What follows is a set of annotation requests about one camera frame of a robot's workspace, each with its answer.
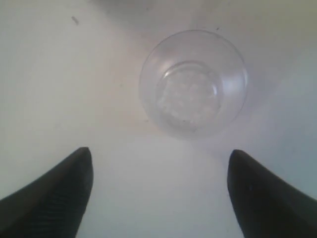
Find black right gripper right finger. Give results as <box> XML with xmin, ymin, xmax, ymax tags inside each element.
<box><xmin>227</xmin><ymin>149</ymin><xmax>317</xmax><ymax>238</ymax></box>

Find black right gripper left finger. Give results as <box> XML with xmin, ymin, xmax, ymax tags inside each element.
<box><xmin>0</xmin><ymin>147</ymin><xmax>93</xmax><ymax>238</ymax></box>

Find clear domed shaker lid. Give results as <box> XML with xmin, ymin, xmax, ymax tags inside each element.
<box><xmin>139</xmin><ymin>30</ymin><xmax>248</xmax><ymax>139</ymax></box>

